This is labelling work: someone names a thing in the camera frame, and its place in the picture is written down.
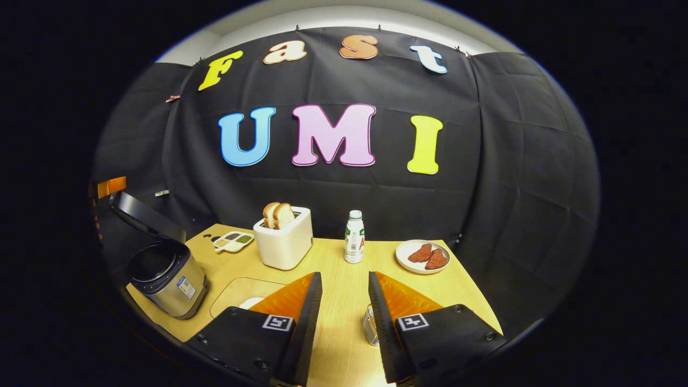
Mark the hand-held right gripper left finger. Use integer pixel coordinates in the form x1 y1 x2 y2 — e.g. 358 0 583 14
185 271 324 387

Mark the white round plate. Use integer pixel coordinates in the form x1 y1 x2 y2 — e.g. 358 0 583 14
395 239 451 275

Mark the black backdrop cloth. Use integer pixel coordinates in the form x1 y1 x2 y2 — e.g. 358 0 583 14
91 27 600 339

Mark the clear glass chopstick holder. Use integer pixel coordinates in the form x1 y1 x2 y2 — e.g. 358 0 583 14
363 304 379 346

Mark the white toaster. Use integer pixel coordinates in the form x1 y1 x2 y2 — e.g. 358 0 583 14
253 206 314 271

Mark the white green drink bottle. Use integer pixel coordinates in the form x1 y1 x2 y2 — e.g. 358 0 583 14
344 210 366 264

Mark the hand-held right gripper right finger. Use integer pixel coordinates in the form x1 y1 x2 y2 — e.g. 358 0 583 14
368 271 508 385

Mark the white container with clear lid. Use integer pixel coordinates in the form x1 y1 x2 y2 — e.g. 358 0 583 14
210 277 288 320

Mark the white divided grain dish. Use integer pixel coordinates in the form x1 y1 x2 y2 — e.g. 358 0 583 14
213 231 255 253

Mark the silver black rice cooker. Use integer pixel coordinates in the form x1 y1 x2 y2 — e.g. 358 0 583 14
110 191 209 320

